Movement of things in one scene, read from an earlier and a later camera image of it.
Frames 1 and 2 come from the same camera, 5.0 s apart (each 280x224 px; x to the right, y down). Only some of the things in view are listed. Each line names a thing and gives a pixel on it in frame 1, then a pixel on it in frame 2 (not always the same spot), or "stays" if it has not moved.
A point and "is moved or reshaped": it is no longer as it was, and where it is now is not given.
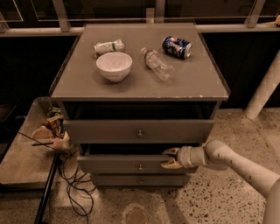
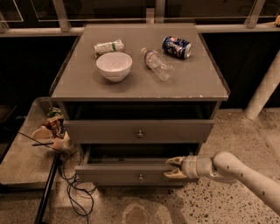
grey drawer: x=129 y=164 is moved or reshaped
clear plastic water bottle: x=154 y=61 stays
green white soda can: x=106 y=47 stays
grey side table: x=25 y=164 stays
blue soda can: x=178 y=46 stays
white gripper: x=184 y=157 -> x=190 y=166
